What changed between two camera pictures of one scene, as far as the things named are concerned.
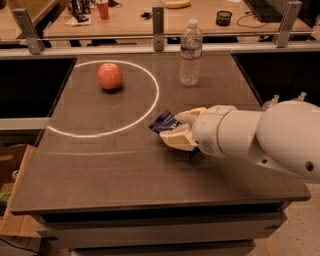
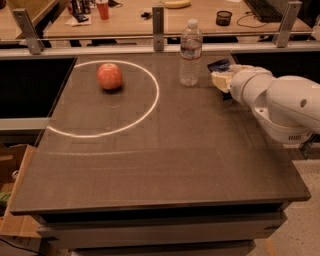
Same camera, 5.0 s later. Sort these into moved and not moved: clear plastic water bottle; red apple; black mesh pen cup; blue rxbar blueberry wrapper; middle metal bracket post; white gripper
Moved: white gripper; blue rxbar blueberry wrapper
Not moved: clear plastic water bottle; black mesh pen cup; red apple; middle metal bracket post
